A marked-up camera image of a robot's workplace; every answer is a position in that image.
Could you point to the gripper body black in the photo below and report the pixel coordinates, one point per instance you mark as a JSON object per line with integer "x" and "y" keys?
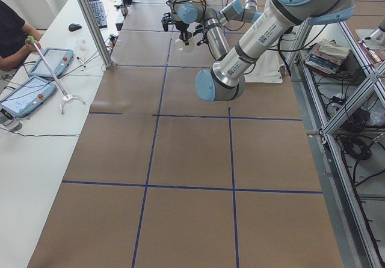
{"x": 181, "y": 27}
{"x": 200, "y": 42}

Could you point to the white mug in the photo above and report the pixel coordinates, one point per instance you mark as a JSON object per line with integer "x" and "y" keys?
{"x": 185, "y": 46}

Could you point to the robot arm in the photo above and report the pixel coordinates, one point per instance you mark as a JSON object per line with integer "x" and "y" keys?
{"x": 238, "y": 35}
{"x": 244, "y": 12}

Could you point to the black keyboard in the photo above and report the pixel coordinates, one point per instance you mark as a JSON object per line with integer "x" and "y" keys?
{"x": 98, "y": 11}

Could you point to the black computer mouse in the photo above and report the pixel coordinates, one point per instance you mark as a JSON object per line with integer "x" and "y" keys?
{"x": 74, "y": 27}

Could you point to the far teach pendant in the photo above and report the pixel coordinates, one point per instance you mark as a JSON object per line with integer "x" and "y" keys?
{"x": 58, "y": 60}

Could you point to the teach pendant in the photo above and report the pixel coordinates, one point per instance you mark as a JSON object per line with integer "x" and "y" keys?
{"x": 58, "y": 60}
{"x": 28, "y": 96}

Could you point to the stack of books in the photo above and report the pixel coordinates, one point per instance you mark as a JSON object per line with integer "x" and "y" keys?
{"x": 327, "y": 56}

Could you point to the reacher grabber tool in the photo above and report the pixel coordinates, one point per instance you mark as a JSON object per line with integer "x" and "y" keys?
{"x": 67, "y": 98}

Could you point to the near teach pendant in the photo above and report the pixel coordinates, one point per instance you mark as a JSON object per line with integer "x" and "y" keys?
{"x": 28, "y": 96}

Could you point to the seated person black shirt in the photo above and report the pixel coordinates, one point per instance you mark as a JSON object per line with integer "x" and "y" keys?
{"x": 15, "y": 44}

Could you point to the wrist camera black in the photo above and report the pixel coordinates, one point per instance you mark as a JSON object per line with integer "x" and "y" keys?
{"x": 167, "y": 20}

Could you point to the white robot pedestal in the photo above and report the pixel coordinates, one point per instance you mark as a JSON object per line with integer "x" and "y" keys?
{"x": 265, "y": 70}

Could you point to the aluminium frame post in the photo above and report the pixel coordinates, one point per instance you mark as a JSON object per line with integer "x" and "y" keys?
{"x": 95, "y": 32}

